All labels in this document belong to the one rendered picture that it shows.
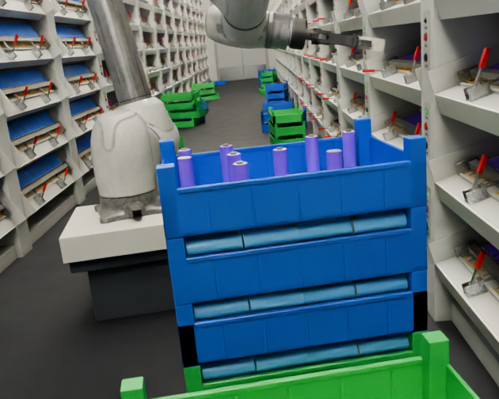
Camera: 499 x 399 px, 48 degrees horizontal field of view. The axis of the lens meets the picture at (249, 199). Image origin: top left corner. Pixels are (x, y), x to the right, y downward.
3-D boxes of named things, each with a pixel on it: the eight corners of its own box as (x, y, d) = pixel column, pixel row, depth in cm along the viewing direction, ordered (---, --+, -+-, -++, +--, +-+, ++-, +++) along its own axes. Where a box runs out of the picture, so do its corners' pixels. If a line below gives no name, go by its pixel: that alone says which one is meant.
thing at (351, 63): (368, 85, 197) (355, 48, 194) (342, 76, 256) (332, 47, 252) (424, 63, 195) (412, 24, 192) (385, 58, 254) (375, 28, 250)
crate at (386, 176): (165, 240, 61) (155, 168, 59) (166, 194, 81) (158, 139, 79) (427, 206, 65) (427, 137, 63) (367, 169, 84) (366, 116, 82)
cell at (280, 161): (277, 199, 71) (273, 149, 70) (275, 195, 73) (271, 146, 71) (291, 198, 72) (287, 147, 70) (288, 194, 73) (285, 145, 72)
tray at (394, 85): (427, 108, 130) (414, 70, 128) (373, 88, 188) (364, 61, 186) (512, 75, 128) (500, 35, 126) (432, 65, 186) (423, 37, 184)
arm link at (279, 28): (265, 48, 138) (289, 51, 138) (270, 9, 135) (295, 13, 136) (264, 47, 147) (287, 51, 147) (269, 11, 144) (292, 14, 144)
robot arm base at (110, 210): (102, 228, 142) (98, 207, 140) (94, 210, 162) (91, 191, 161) (173, 214, 147) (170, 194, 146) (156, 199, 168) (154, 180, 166)
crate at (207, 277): (174, 306, 64) (165, 240, 61) (173, 246, 83) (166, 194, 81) (428, 270, 67) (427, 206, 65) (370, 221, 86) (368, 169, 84)
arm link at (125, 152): (86, 199, 149) (72, 116, 144) (116, 184, 167) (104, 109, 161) (143, 196, 146) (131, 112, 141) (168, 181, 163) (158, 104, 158)
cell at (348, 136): (346, 176, 80) (344, 131, 78) (342, 174, 81) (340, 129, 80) (359, 175, 80) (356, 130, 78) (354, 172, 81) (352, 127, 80)
